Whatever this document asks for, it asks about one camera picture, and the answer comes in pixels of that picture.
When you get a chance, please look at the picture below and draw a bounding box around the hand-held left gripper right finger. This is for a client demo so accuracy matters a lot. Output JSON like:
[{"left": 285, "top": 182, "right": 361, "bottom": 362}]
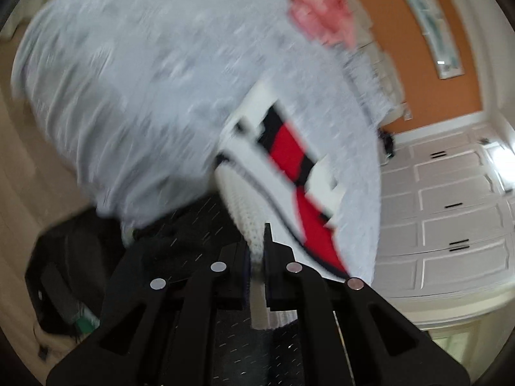
[{"left": 263, "top": 223, "right": 470, "bottom": 386}]

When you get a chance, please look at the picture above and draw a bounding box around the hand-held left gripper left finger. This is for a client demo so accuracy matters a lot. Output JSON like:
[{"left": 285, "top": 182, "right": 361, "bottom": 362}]
[{"left": 46, "top": 242, "right": 247, "bottom": 386}]

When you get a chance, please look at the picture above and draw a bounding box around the grey printed bed blanket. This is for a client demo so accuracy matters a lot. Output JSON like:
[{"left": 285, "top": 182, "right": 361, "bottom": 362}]
[{"left": 11, "top": 0, "right": 383, "bottom": 286}]

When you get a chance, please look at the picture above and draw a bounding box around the white patterned cloth pile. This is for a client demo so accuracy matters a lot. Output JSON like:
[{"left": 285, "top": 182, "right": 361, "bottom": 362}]
[{"left": 342, "top": 42, "right": 408, "bottom": 127}]

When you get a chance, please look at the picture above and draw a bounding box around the long white wall poster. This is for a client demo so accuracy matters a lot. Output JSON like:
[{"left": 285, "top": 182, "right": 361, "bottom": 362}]
[{"left": 384, "top": 0, "right": 466, "bottom": 80}]

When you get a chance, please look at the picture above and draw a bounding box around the white red black knit sweater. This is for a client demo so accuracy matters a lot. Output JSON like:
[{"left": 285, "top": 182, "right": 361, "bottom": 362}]
[{"left": 214, "top": 77, "right": 351, "bottom": 331}]

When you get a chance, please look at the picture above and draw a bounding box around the white drawer cabinet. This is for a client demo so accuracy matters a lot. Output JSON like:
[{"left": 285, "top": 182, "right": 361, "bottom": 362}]
[{"left": 372, "top": 118, "right": 515, "bottom": 330}]

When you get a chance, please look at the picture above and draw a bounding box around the green small object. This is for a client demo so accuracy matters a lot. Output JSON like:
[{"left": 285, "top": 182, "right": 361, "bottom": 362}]
[{"left": 76, "top": 311, "right": 100, "bottom": 335}]

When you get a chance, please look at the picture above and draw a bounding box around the small dark object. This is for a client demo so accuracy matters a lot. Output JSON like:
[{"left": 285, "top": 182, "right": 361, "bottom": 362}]
[{"left": 378, "top": 129, "right": 397, "bottom": 159}]

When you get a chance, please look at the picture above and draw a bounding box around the pink cloth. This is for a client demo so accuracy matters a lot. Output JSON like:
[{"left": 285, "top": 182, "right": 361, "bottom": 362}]
[{"left": 287, "top": 0, "right": 360, "bottom": 51}]

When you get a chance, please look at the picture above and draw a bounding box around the black cloth with white dashes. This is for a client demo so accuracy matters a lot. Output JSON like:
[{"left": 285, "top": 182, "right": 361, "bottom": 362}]
[{"left": 133, "top": 193, "right": 303, "bottom": 386}]

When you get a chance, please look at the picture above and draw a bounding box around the black bag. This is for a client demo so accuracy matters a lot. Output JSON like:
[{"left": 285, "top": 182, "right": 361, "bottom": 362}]
[{"left": 25, "top": 205, "right": 135, "bottom": 335}]

